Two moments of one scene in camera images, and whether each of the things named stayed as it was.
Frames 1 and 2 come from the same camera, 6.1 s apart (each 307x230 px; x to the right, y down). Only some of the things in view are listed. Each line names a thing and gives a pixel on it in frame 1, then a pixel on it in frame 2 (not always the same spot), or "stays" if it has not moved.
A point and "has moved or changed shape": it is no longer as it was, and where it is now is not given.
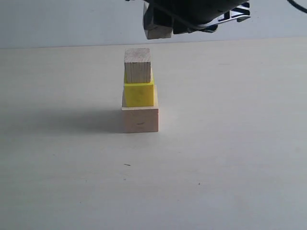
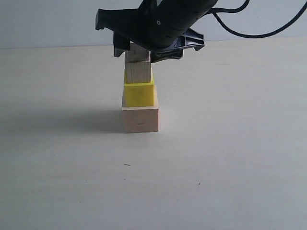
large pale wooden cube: x=141 y=119 stays
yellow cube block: x=139 y=94 stays
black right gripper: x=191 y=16 → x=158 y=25
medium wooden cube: x=137 y=69 stays
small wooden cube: x=154 y=31 has moved or changed shape
